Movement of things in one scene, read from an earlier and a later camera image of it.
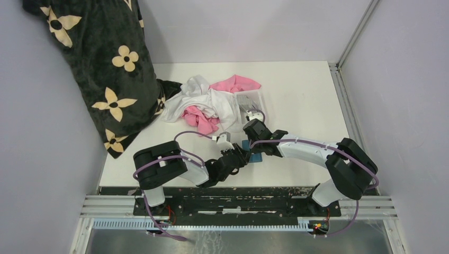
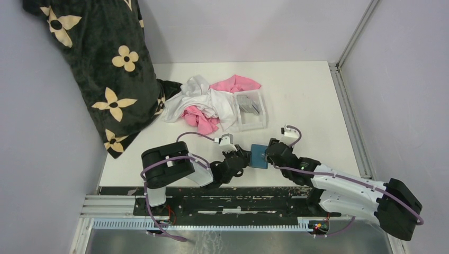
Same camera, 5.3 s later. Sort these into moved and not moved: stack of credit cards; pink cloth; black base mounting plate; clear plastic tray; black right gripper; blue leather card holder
Moved: blue leather card holder; black right gripper
Not moved: clear plastic tray; stack of credit cards; black base mounting plate; pink cloth
